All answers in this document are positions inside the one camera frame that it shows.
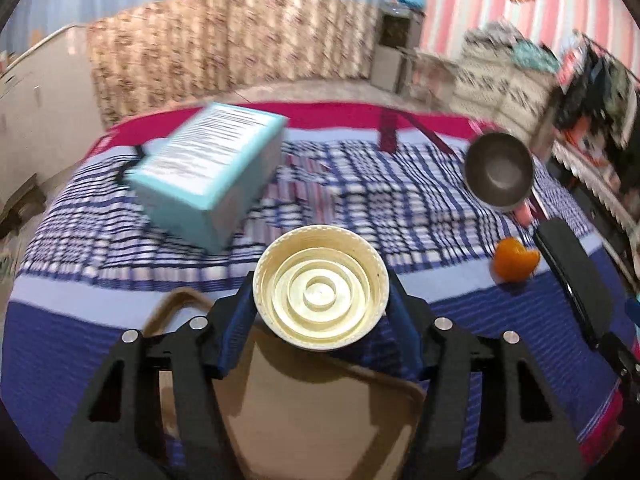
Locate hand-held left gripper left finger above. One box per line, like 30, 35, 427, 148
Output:
55, 270, 261, 480

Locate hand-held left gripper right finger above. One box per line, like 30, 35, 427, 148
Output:
381, 270, 586, 480

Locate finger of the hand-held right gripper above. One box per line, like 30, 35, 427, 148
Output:
532, 218, 636, 378

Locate cream plastic lid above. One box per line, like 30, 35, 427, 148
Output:
252, 225, 391, 352

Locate black ribbed bowl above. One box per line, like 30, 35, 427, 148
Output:
463, 131, 535, 213

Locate orange peel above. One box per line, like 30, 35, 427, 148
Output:
492, 237, 542, 283

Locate brown paper bag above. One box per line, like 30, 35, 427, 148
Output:
142, 287, 426, 480

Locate plaid bed blanket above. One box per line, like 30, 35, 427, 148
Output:
0, 102, 640, 480

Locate dark hanging clothes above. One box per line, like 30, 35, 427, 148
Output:
555, 45, 640, 196

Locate light blue cardboard box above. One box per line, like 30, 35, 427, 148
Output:
125, 102, 290, 255

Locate cabinet with patterned cover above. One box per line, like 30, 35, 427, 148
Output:
450, 30, 561, 146

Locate stack of folded cloths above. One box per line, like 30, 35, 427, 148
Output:
510, 40, 558, 73

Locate clothes rack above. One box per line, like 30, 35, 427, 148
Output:
550, 30, 640, 201

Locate small stool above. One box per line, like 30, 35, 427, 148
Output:
412, 50, 451, 106

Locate beige floral curtain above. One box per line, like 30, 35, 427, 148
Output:
87, 0, 381, 126

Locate white cabinet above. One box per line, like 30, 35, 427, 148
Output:
0, 25, 103, 221

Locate black strap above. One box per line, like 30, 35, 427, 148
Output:
114, 145, 146, 186

